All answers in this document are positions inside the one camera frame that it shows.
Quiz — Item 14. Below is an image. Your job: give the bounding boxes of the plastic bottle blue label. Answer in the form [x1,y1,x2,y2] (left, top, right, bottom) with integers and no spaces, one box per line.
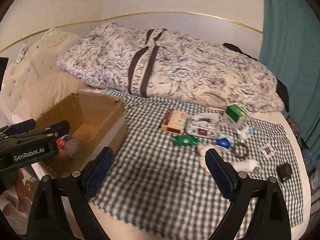
[56,134,82,158]

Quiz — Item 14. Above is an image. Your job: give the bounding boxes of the cream cloth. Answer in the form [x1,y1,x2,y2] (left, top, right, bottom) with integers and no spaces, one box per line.
[197,142,214,174]

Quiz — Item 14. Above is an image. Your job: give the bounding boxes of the green snack packet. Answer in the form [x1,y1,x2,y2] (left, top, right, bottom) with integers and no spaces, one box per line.
[173,134,200,146]

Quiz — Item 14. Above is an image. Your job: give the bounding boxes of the person's hand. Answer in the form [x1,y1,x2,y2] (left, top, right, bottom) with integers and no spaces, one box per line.
[1,169,28,213]

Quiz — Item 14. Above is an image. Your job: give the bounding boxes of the white cylindrical handheld device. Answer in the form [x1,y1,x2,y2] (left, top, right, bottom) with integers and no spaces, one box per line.
[231,159,260,173]

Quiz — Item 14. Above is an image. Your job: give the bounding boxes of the white sticker card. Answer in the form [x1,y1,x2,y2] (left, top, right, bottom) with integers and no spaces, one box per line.
[260,144,276,159]

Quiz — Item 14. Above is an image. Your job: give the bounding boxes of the brown cardboard box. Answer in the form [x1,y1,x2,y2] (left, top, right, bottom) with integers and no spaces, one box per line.
[36,92,128,178]

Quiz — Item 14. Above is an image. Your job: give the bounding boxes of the cream tufted headboard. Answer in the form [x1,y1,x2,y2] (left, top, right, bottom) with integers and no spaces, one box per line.
[1,28,81,121]

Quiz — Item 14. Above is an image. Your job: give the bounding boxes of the blue white tissue pack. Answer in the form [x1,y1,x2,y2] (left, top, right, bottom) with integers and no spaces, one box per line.
[215,134,234,150]

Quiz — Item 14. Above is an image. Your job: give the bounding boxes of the green white carton box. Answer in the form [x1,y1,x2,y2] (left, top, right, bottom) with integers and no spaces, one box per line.
[222,104,248,130]

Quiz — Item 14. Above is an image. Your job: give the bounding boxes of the grey white checkered cloth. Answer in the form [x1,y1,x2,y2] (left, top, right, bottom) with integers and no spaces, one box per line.
[91,89,304,239]

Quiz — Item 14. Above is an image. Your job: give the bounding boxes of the floral tissue pack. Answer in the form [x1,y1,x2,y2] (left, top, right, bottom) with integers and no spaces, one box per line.
[185,113,220,139]

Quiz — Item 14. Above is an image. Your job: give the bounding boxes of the red beige medicine box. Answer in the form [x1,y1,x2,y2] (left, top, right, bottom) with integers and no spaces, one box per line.
[160,109,187,135]

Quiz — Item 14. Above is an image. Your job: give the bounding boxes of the floral folded duvet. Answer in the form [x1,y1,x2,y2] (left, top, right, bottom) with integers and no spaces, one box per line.
[57,23,285,112]

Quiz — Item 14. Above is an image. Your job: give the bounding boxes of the teal curtain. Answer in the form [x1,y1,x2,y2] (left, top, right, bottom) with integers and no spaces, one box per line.
[259,0,319,155]

